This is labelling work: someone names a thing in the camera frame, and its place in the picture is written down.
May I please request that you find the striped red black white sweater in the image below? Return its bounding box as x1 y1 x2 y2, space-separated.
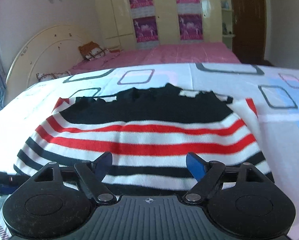
13 84 273 195

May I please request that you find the white patterned bed sheet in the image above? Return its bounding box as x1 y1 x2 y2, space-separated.
0 63 299 239

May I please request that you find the patterned small pillow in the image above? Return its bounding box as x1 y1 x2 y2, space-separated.
36 71 70 82

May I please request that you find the orange white pillow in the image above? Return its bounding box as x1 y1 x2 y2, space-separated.
78 41 122 61

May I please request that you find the cream curved headboard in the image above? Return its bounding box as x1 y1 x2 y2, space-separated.
6 24 93 92

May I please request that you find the lower right purple poster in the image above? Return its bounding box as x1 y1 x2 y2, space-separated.
178 14 203 40

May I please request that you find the lower left purple poster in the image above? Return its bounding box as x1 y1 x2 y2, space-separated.
133 16 159 43

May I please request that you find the cream corner shelf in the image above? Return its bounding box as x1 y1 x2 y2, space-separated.
220 0 235 50

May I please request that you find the cream wardrobe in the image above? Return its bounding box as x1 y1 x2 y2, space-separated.
95 0 223 50

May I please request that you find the dark wooden door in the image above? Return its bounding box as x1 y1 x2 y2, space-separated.
231 0 267 64

